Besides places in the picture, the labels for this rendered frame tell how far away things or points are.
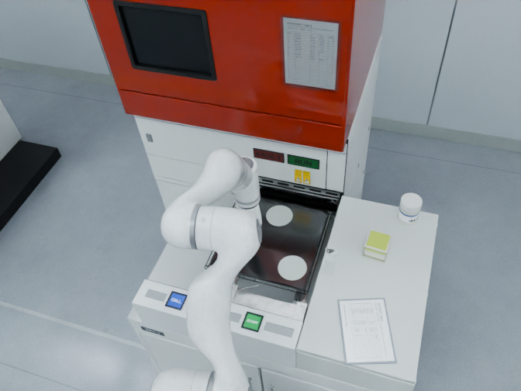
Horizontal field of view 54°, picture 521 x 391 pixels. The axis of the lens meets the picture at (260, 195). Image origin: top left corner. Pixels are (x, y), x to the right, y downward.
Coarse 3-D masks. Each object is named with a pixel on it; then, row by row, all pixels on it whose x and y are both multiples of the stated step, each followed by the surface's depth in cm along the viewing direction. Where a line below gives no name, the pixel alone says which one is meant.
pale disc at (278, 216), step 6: (270, 210) 193; (276, 210) 193; (282, 210) 193; (288, 210) 192; (270, 216) 191; (276, 216) 191; (282, 216) 191; (288, 216) 190; (270, 222) 189; (276, 222) 189; (282, 222) 189; (288, 222) 189
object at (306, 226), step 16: (304, 208) 193; (288, 224) 188; (304, 224) 188; (320, 224) 187; (272, 240) 184; (288, 240) 183; (304, 240) 183; (256, 256) 180; (272, 256) 179; (304, 256) 178; (240, 272) 176; (256, 272) 175; (272, 272) 175; (304, 288) 170
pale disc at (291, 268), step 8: (288, 256) 179; (296, 256) 178; (280, 264) 177; (288, 264) 177; (296, 264) 176; (304, 264) 176; (280, 272) 175; (288, 272) 174; (296, 272) 174; (304, 272) 174
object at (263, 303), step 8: (240, 296) 172; (248, 296) 172; (256, 296) 171; (264, 296) 171; (240, 304) 170; (248, 304) 170; (256, 304) 170; (264, 304) 169; (272, 304) 169; (280, 304) 169; (288, 304) 169; (272, 312) 167; (280, 312) 167; (288, 312) 167; (304, 320) 165
